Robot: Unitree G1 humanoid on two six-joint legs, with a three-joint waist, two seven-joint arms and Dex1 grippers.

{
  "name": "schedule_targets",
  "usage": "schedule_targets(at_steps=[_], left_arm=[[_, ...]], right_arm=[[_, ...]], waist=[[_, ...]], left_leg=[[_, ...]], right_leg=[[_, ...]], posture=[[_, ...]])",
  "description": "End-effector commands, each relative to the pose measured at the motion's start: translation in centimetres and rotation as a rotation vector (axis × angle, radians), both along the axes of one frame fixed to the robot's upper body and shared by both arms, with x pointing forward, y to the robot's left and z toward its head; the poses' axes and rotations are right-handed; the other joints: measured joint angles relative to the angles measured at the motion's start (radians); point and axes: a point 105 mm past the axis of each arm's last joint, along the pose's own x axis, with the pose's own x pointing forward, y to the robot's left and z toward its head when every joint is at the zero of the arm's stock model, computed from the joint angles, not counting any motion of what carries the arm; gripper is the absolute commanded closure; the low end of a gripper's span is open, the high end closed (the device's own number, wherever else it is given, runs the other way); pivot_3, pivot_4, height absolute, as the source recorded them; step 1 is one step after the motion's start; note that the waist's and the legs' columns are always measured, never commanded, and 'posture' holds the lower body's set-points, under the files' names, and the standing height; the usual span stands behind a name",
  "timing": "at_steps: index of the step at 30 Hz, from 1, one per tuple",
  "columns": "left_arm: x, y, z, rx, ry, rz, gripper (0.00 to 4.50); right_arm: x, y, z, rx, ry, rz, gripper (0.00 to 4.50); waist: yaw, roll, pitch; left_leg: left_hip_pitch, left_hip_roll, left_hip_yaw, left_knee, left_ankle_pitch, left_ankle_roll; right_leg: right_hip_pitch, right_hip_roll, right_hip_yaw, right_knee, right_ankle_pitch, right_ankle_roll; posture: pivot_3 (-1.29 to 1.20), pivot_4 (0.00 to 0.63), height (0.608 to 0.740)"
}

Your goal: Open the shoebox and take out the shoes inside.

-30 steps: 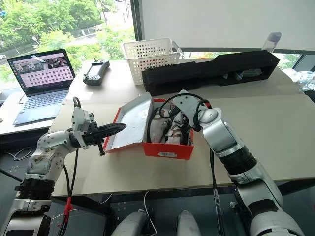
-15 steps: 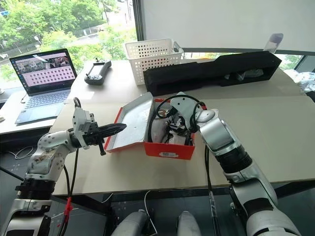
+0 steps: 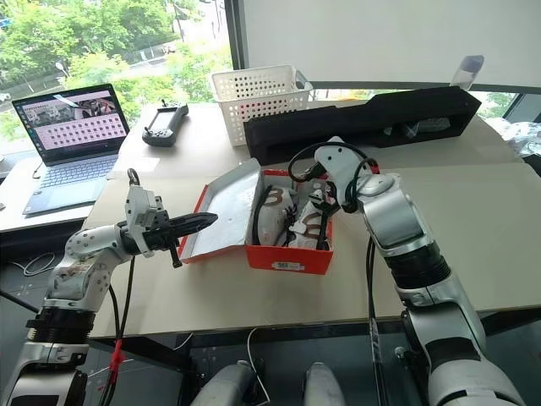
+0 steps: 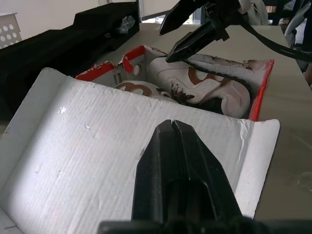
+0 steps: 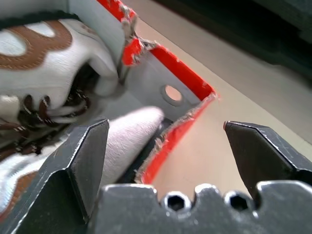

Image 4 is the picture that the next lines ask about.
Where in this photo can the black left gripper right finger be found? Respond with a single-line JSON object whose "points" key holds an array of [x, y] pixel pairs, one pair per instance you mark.
{"points": [[204, 170]]}

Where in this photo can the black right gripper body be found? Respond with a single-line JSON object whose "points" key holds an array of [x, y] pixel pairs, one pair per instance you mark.
{"points": [[221, 9]]}

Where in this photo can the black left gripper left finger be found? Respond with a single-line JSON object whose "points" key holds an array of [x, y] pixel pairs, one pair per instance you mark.
{"points": [[156, 170]]}

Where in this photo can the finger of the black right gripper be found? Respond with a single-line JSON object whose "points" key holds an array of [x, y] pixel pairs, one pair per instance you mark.
{"points": [[174, 17], [195, 41]]}

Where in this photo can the orange shoebox with white lid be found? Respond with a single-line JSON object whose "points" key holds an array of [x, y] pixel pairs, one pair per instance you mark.
{"points": [[85, 146]]}

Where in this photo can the crumpled clear plastic bag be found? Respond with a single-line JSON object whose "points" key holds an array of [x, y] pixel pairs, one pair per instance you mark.
{"points": [[126, 24]]}

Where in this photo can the white shoe with brown trim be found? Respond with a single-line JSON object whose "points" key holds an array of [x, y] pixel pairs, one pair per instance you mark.
{"points": [[143, 88], [209, 90]]}

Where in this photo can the dark background furniture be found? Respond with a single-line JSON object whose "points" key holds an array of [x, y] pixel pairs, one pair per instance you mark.
{"points": [[280, 12]]}

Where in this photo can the black foam case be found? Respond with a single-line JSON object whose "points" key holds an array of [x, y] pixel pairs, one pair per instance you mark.
{"points": [[61, 46]]}

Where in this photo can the white perforated basket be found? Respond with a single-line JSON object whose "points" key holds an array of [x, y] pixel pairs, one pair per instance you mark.
{"points": [[8, 31]]}

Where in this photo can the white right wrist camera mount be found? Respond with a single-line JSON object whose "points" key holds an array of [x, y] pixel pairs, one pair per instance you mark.
{"points": [[259, 12]]}

